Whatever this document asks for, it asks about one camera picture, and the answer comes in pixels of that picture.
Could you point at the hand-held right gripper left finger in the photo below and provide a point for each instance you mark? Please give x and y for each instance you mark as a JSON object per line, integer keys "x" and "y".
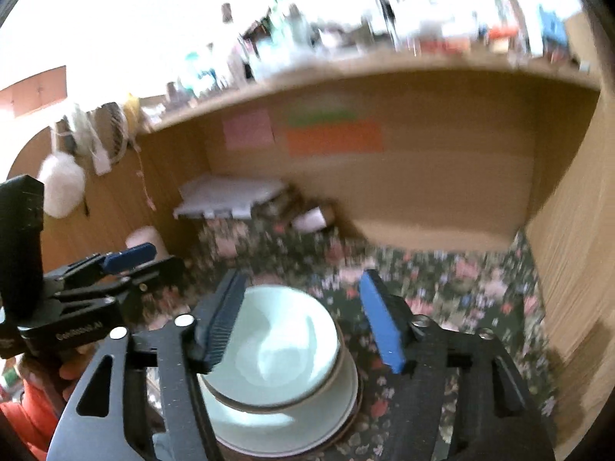
{"x": 222, "y": 331}

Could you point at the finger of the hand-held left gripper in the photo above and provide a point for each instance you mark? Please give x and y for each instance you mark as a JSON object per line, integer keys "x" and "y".
{"x": 129, "y": 257}
{"x": 153, "y": 276}

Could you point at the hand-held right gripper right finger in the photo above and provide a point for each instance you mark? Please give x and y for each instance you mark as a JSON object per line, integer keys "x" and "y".
{"x": 384, "y": 326}

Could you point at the mint green bowl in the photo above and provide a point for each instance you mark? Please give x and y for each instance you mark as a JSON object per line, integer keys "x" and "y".
{"x": 274, "y": 345}

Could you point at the pink bowl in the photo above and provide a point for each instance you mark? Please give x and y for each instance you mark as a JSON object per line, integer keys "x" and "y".
{"x": 336, "y": 372}

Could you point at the brown plate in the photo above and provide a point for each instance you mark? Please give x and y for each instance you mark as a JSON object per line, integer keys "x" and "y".
{"x": 359, "y": 408}

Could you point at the mint green plate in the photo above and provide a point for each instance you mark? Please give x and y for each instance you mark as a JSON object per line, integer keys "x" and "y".
{"x": 288, "y": 430}

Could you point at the person's left forearm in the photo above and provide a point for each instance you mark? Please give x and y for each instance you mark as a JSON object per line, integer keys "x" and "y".
{"x": 29, "y": 422}

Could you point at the person's left hand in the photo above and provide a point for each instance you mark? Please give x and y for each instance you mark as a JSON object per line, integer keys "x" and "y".
{"x": 77, "y": 372}

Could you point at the floral tablecloth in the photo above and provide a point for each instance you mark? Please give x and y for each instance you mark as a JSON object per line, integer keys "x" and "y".
{"x": 456, "y": 288}

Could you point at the white hanging tag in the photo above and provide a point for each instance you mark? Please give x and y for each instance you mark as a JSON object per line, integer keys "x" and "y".
{"x": 102, "y": 164}

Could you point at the white fluffy puff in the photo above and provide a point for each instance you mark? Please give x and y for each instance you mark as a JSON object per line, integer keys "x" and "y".
{"x": 61, "y": 185}

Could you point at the stack of papers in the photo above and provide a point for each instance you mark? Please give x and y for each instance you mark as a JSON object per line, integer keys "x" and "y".
{"x": 226, "y": 197}

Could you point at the brown patterned headband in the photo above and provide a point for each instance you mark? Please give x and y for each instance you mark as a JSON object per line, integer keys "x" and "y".
{"x": 115, "y": 132}

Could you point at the small pink box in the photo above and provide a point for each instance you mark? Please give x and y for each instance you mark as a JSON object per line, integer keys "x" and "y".
{"x": 312, "y": 221}

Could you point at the white furry headband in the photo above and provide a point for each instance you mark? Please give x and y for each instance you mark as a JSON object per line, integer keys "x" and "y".
{"x": 84, "y": 127}

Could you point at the pink sticky note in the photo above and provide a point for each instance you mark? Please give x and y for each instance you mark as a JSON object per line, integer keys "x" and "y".
{"x": 249, "y": 127}

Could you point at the orange sticky note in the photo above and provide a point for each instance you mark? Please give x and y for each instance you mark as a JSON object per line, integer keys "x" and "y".
{"x": 336, "y": 137}

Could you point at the green sticky note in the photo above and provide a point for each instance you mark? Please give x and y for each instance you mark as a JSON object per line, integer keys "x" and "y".
{"x": 319, "y": 113}

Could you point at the wooden shelf board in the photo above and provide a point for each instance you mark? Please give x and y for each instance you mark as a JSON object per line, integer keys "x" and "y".
{"x": 360, "y": 72}

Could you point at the wooden wall cabinet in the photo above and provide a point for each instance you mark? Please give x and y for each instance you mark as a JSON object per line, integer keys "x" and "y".
{"x": 33, "y": 91}

